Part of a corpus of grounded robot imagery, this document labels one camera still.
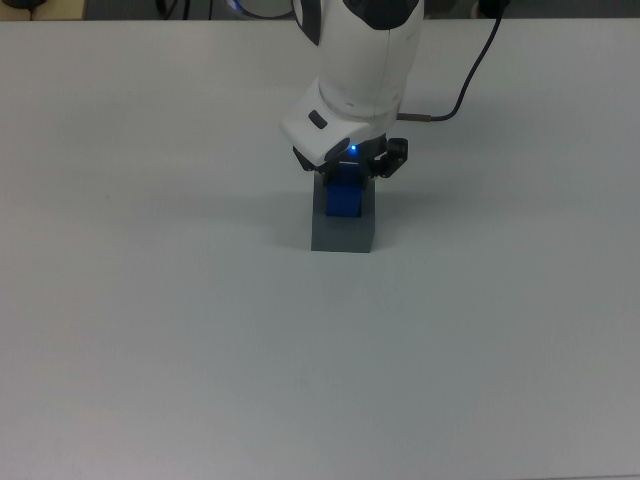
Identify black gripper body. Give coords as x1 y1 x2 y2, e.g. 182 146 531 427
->
359 133 391 175

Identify blue block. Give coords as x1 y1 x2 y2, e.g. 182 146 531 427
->
324 162 365 219

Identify grey hollow cuboid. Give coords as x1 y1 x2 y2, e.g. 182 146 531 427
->
309 172 378 253

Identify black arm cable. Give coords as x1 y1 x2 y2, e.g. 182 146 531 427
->
398 0 512 124

